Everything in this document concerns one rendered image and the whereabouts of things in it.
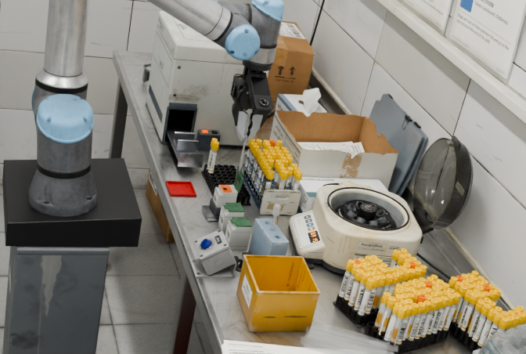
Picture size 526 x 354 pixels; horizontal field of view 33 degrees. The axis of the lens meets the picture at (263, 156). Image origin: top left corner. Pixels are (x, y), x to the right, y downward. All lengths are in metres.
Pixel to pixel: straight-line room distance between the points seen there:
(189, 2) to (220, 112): 0.69
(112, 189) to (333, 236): 0.52
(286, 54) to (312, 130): 0.43
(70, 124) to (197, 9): 0.36
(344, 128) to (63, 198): 0.95
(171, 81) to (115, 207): 0.53
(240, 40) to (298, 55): 1.02
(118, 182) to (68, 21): 0.40
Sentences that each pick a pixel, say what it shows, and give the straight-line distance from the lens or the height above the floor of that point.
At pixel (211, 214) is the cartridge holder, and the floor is 0.89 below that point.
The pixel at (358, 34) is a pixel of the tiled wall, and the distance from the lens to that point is 2.82.
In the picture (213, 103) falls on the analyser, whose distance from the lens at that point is 2.47.
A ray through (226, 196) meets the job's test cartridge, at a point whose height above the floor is 0.94.
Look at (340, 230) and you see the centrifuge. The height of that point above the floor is 0.99.
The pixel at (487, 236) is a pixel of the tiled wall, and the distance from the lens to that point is 2.14.
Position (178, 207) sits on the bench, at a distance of 2.19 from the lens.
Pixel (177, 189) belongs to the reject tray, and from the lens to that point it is 2.26.
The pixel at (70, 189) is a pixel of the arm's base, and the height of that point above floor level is 1.00.
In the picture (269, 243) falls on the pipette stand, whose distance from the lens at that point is 1.94.
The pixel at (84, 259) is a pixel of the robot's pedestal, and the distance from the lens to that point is 2.00.
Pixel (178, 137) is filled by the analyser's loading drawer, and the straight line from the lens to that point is 2.41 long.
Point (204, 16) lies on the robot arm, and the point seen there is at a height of 1.40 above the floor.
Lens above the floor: 1.95
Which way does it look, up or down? 25 degrees down
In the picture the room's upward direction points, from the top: 12 degrees clockwise
